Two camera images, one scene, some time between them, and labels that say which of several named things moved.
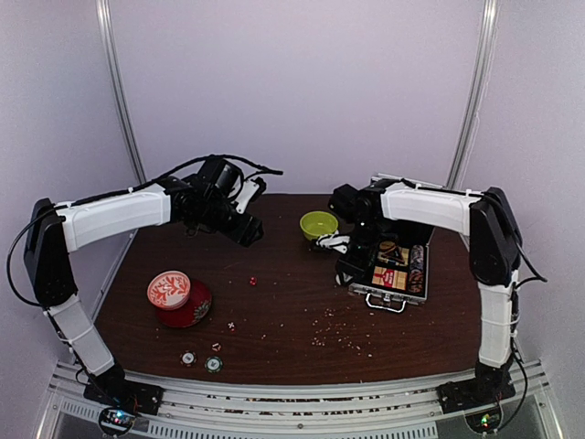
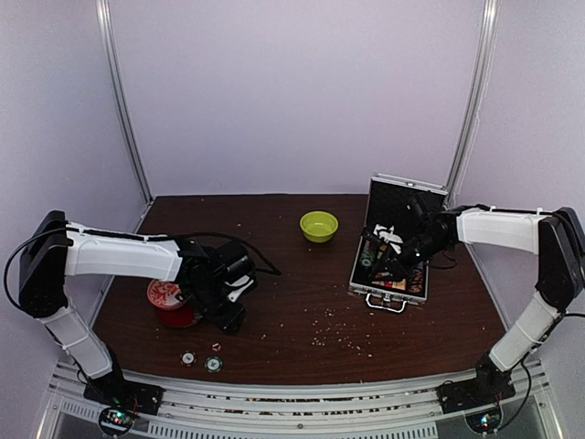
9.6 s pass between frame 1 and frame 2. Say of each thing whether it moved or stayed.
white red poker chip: stayed
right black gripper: moved
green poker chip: stayed
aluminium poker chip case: stayed
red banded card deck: stayed
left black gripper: moved
